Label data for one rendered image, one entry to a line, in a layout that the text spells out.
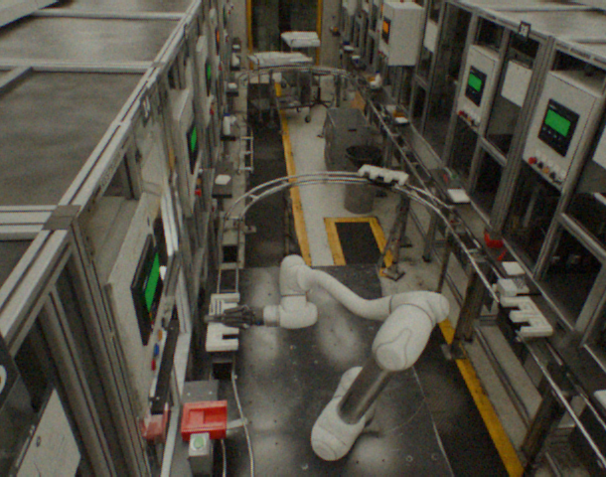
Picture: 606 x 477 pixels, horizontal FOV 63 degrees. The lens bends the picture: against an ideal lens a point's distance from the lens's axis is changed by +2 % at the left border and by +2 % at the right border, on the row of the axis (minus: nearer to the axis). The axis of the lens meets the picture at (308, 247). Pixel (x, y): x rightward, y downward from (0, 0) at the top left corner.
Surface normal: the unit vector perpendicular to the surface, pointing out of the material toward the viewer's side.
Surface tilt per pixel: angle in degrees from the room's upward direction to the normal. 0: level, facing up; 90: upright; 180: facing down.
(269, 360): 0
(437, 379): 0
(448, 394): 0
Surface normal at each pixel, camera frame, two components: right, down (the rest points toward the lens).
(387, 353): -0.46, 0.40
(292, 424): 0.03, -0.83
